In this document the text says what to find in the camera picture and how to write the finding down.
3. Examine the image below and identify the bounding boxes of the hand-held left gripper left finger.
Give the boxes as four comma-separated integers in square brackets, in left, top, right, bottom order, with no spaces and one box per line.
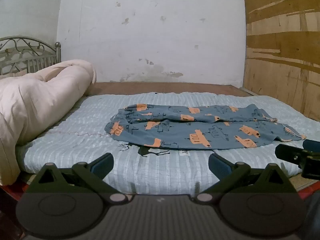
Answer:
[27,152,130,203]

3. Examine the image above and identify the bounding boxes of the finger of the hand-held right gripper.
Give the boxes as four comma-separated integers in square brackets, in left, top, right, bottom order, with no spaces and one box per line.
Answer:
[303,139,320,153]
[275,144,320,179]

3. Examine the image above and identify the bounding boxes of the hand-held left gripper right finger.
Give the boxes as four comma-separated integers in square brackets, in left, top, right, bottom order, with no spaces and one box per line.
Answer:
[194,153,298,203]

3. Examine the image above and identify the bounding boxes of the blue pants with orange print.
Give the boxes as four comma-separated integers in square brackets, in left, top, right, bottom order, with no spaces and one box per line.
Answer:
[104,103,307,150]

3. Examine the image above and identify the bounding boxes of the light blue quilted bed sheet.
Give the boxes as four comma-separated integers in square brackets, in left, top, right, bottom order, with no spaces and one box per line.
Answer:
[16,92,320,197]

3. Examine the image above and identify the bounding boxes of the rolled cream duvet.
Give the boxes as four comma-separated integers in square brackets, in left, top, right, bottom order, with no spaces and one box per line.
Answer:
[0,59,97,186]

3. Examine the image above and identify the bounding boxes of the plywood panel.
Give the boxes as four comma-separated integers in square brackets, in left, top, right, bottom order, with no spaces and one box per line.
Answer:
[242,0,320,122]

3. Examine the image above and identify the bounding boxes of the metal bed headboard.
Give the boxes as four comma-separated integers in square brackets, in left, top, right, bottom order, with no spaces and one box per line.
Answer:
[0,36,62,76]

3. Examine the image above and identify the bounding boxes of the wooden bed frame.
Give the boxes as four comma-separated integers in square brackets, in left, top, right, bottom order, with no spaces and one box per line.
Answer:
[86,81,258,97]

